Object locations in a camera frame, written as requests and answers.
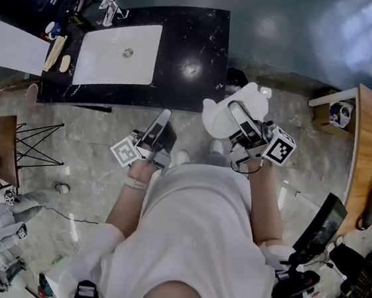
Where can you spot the pale pink wristwatch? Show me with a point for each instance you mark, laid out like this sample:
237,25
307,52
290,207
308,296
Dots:
135,184

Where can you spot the person's white shoe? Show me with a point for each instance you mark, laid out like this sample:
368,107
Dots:
181,157
217,147

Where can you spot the blue and white cup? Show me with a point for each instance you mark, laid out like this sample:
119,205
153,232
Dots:
53,30

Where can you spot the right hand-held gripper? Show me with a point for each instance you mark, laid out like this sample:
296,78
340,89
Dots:
273,146

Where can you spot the beige oval soap bar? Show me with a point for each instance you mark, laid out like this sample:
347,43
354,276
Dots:
65,63

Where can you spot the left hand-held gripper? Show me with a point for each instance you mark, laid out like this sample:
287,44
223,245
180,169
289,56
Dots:
149,147

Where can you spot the person's left forearm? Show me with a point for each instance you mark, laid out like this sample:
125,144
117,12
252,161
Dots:
126,205

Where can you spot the wooden box with clutter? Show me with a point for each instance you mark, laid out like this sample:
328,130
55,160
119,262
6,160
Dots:
335,112

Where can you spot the white table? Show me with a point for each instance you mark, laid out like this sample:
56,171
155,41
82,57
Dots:
10,48

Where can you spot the person's right forearm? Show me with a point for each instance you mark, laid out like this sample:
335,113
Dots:
266,204

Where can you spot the white sink basin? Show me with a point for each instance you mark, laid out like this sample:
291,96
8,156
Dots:
109,59

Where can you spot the black belt pack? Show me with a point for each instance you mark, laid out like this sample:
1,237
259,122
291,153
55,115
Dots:
295,286

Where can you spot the chrome faucet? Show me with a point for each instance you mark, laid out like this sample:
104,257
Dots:
110,6

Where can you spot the black monitor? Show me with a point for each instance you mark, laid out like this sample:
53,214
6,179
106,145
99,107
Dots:
322,227

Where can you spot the black marble counter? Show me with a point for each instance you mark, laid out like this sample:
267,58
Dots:
194,45

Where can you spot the sink drain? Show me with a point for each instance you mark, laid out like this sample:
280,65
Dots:
128,52

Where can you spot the person's white shirt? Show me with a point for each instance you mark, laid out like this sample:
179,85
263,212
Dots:
191,246

